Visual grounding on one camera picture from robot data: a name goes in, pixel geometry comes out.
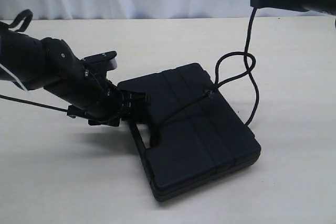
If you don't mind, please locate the black braided rope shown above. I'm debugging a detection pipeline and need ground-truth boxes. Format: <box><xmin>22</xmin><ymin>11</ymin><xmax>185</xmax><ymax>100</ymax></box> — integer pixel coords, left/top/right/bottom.
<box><xmin>148</xmin><ymin>7</ymin><xmax>260</xmax><ymax>148</ymax></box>

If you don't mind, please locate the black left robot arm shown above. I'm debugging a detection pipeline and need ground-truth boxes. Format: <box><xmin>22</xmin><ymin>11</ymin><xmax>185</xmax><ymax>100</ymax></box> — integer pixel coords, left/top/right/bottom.
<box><xmin>1</xmin><ymin>23</ymin><xmax>150</xmax><ymax>126</ymax></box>

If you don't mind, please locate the white cable tie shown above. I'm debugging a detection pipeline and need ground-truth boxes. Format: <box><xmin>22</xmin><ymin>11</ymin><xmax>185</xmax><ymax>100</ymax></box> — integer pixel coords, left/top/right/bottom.
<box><xmin>0</xmin><ymin>64</ymin><xmax>29</xmax><ymax>93</ymax></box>

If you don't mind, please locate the black strap on left arm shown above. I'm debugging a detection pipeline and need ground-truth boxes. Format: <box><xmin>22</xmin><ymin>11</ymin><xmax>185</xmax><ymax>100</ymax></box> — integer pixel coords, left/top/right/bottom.
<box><xmin>7</xmin><ymin>9</ymin><xmax>34</xmax><ymax>33</ymax></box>

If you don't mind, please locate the black plastic carry case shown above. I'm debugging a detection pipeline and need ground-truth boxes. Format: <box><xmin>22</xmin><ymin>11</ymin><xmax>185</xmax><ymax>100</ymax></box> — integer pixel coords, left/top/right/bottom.
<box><xmin>118</xmin><ymin>63</ymin><xmax>261</xmax><ymax>202</ymax></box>

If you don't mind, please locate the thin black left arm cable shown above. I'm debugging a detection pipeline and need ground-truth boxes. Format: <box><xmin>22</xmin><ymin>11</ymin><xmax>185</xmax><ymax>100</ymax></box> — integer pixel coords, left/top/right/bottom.
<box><xmin>0</xmin><ymin>94</ymin><xmax>69</xmax><ymax>113</ymax></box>

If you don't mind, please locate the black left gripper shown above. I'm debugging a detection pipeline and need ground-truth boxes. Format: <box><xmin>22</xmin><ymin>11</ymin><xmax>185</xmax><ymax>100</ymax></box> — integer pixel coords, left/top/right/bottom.
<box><xmin>66</xmin><ymin>82</ymin><xmax>151</xmax><ymax>127</ymax></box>

